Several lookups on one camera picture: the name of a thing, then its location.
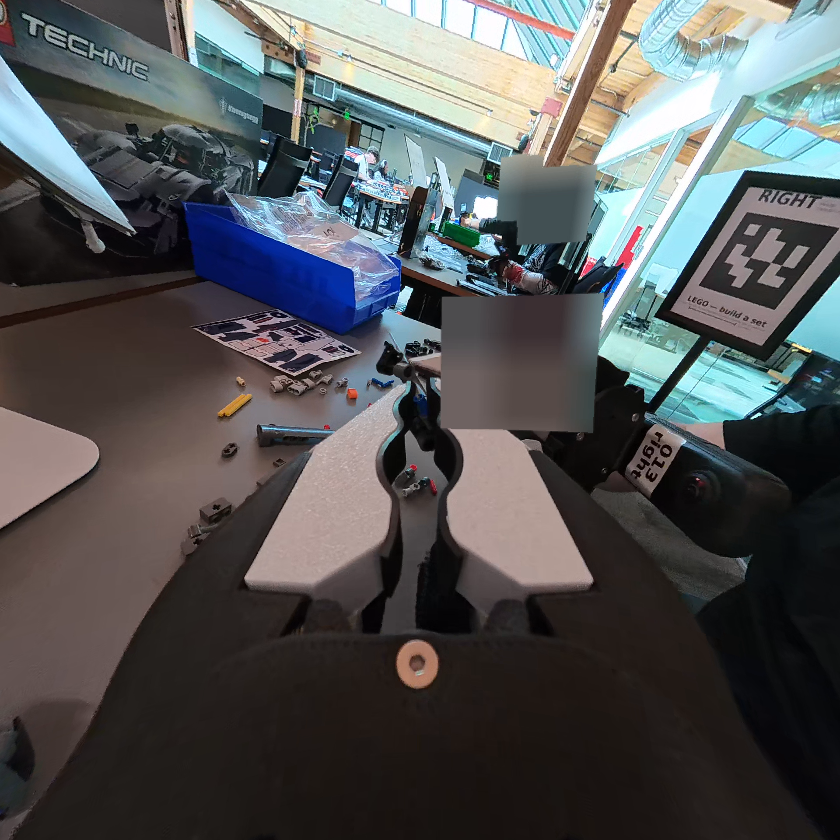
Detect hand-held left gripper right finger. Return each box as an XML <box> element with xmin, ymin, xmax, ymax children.
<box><xmin>420</xmin><ymin>430</ymin><xmax>595</xmax><ymax>634</ymax></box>

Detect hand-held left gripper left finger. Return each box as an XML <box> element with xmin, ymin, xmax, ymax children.
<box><xmin>244</xmin><ymin>386</ymin><xmax>406</xmax><ymax>634</ymax></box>

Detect black lego connector blue pin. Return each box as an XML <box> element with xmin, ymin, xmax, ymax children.
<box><xmin>376</xmin><ymin>340</ymin><xmax>439</xmax><ymax>454</ymax></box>

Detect dark grey lego tube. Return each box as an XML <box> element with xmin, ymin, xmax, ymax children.
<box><xmin>256</xmin><ymin>423</ymin><xmax>336</xmax><ymax>448</ymax></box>

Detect black and red lego pieces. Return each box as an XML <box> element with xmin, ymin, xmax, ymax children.
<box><xmin>392</xmin><ymin>462</ymin><xmax>439</xmax><ymax>498</ymax></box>

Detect cluster of grey lego connectors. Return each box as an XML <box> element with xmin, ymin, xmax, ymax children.
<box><xmin>269</xmin><ymin>369</ymin><xmax>350</xmax><ymax>396</ymax></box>

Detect lego set box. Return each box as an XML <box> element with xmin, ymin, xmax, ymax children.
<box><xmin>0</xmin><ymin>0</ymin><xmax>265</xmax><ymax>287</ymax></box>

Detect person's black clothed body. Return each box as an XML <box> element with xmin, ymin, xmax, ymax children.
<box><xmin>692</xmin><ymin>403</ymin><xmax>840</xmax><ymax>840</ymax></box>

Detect sticker sheet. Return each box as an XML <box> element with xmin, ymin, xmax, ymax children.
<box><xmin>192</xmin><ymin>308</ymin><xmax>362</xmax><ymax>378</ymax></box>

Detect black framed marker sign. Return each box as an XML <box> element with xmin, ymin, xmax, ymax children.
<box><xmin>646</xmin><ymin>169</ymin><xmax>840</xmax><ymax>416</ymax></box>

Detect blue storage bin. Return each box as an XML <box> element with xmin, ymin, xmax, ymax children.
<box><xmin>184</xmin><ymin>201</ymin><xmax>403</xmax><ymax>336</ymax></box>

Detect background wooden desk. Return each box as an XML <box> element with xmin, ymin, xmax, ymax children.
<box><xmin>397</xmin><ymin>233</ymin><xmax>519</xmax><ymax>298</ymax></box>

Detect white book stand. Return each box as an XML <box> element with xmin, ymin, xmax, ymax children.
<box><xmin>0</xmin><ymin>217</ymin><xmax>107</xmax><ymax>531</ymax></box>

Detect clear plastic bags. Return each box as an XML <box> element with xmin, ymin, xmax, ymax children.
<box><xmin>226</xmin><ymin>190</ymin><xmax>401</xmax><ymax>304</ymax></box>

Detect black upright panel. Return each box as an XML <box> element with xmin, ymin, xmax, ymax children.
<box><xmin>399</xmin><ymin>185</ymin><xmax>448</xmax><ymax>260</ymax></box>

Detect black office chair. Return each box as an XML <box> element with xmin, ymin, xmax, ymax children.
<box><xmin>322</xmin><ymin>156</ymin><xmax>360</xmax><ymax>211</ymax></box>
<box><xmin>258</xmin><ymin>134</ymin><xmax>314</xmax><ymax>199</ymax></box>

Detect open instruction booklet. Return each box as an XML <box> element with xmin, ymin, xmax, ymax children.
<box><xmin>0</xmin><ymin>56</ymin><xmax>137</xmax><ymax>237</ymax></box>

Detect dark hard case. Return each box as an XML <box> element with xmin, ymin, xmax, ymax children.
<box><xmin>62</xmin><ymin>0</ymin><xmax>191</xmax><ymax>63</ymax></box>

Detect spiral metal duct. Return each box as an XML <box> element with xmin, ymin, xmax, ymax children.
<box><xmin>638</xmin><ymin>0</ymin><xmax>772</xmax><ymax>83</ymax></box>

